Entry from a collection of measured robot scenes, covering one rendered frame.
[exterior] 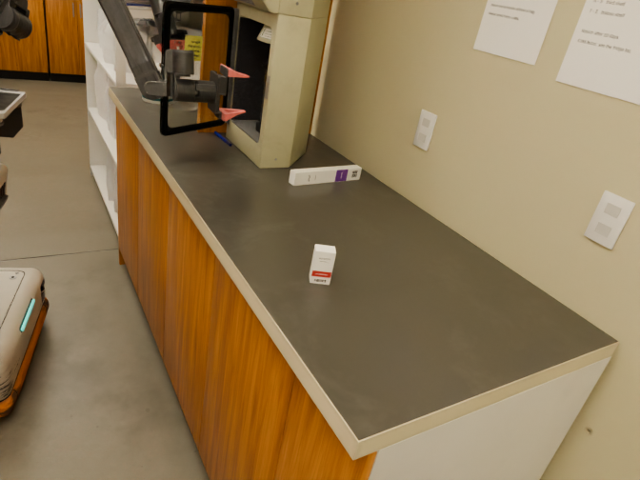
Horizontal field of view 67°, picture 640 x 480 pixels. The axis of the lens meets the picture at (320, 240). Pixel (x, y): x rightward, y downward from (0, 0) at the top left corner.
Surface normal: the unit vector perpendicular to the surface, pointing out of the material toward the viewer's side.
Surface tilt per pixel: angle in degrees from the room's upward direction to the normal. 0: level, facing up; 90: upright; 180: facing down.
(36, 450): 0
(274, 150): 90
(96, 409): 0
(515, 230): 90
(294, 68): 90
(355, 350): 0
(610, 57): 90
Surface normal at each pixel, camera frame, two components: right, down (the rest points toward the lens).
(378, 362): 0.17, -0.87
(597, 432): -0.85, 0.10
